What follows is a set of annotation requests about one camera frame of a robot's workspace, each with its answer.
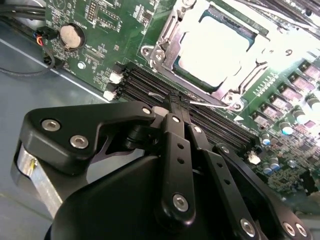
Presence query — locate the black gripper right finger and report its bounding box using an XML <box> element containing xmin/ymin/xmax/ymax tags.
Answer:
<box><xmin>179</xmin><ymin>98</ymin><xmax>313</xmax><ymax>240</ymax></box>

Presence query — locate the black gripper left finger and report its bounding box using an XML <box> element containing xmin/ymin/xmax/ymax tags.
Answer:
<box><xmin>16</xmin><ymin>92</ymin><xmax>197</xmax><ymax>227</ymax></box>

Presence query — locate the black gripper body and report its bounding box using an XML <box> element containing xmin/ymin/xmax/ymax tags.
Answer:
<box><xmin>44</xmin><ymin>154</ymin><xmax>236</xmax><ymax>240</ymax></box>

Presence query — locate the metal locking lever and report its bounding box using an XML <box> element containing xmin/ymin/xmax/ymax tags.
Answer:
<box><xmin>147</xmin><ymin>91</ymin><xmax>233</xmax><ymax>110</ymax></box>

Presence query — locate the metal socket cover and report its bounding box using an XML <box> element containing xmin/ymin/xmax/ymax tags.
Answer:
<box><xmin>153</xmin><ymin>0</ymin><xmax>276</xmax><ymax>100</ymax></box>

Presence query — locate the silver CPU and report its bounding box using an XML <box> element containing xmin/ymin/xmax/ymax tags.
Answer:
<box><xmin>174</xmin><ymin>9</ymin><xmax>256</xmax><ymax>88</ymax></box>

